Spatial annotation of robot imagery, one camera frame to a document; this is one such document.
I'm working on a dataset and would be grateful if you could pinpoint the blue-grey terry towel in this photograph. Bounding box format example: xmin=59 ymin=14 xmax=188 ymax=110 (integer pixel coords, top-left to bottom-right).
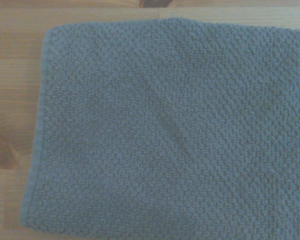
xmin=18 ymin=16 xmax=300 ymax=240

